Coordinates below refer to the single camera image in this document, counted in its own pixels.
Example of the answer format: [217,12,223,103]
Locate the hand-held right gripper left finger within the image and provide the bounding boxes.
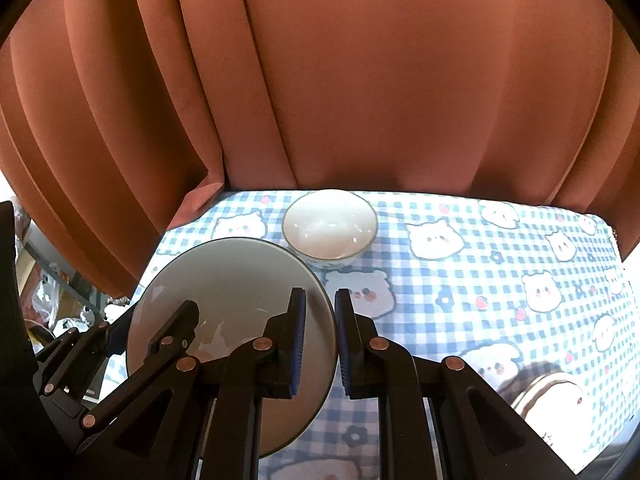
[65,287,307,480]

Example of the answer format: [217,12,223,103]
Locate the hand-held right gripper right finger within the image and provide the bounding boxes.
[334,288,587,480]

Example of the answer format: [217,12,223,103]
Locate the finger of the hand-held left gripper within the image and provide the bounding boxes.
[75,300,201,453]
[32,317,129,403]

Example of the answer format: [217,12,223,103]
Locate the white bowl blue floral pattern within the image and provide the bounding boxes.
[282,189,377,267]
[125,236,337,458]

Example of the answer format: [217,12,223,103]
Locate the cluttered storage rack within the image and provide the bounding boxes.
[15,205,133,341]

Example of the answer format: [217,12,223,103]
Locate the blue checked bear tablecloth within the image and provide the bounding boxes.
[102,189,628,480]

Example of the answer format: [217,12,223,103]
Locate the orange curtain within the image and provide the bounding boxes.
[0,0,640,303]

